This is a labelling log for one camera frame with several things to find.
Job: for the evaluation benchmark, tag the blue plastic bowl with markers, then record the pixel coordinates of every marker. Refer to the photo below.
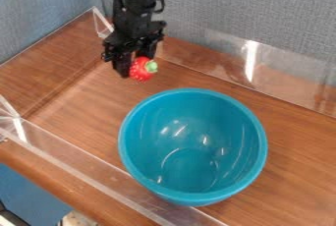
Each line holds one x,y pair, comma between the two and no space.
192,145

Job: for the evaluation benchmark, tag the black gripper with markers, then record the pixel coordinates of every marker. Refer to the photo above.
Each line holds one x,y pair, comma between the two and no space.
136,35

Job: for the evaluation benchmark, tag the red toy strawberry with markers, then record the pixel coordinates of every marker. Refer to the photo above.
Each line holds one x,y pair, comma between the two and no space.
143,69

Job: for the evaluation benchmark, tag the clear acrylic front barrier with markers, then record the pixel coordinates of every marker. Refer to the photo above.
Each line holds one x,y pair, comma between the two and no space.
106,178

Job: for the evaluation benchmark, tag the clear acrylic barrier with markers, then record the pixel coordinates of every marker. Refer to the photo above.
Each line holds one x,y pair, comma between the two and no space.
106,178
290,76

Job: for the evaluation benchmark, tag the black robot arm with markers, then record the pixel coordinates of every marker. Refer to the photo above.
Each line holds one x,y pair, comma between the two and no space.
139,7

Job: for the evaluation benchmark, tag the clear acrylic left bracket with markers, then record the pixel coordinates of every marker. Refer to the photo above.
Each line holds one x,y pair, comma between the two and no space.
11,121

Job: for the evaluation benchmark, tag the clear acrylic back barrier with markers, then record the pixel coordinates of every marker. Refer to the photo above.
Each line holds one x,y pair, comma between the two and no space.
290,76

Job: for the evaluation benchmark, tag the clear acrylic corner bracket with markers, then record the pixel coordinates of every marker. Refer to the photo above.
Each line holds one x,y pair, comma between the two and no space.
103,27

